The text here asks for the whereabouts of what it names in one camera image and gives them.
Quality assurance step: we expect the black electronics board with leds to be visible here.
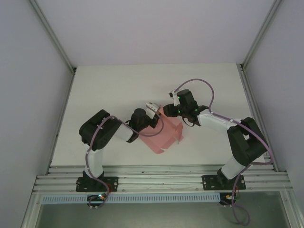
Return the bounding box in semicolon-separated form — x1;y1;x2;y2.
86;194;108;210
219;192;241;207

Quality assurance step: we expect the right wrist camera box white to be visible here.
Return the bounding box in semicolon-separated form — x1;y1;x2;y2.
169;89;179;106

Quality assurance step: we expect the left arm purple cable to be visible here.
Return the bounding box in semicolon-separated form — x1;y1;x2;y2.
85;105;165;210

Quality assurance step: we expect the aluminium mounting rail frame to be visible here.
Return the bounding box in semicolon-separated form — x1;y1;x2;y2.
32;163;295;194

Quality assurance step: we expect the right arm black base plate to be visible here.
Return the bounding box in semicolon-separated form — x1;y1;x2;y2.
201;175;246;191

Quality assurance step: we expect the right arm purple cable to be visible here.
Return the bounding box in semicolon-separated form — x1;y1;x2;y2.
174;78;274;225

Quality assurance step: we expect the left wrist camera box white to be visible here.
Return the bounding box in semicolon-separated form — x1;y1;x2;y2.
145;102;160;112

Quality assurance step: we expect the slotted grey cable duct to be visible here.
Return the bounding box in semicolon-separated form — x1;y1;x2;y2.
41;192;221;205

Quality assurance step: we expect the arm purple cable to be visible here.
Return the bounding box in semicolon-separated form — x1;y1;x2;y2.
174;78;274;225
85;105;165;210

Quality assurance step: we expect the aluminium corner post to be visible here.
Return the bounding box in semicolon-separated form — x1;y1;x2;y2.
29;0;77;75
239;0;285;72

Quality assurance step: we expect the aluminium table side rail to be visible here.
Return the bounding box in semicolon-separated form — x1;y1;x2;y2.
48;67;77;168
238;67;279;172

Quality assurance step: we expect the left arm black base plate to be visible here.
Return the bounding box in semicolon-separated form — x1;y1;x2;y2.
76;176;119;193

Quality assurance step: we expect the pink paper box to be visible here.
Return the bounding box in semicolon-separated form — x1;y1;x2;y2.
138;105;185;155

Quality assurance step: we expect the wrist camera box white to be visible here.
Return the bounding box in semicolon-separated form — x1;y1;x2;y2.
169;89;179;106
145;102;160;112

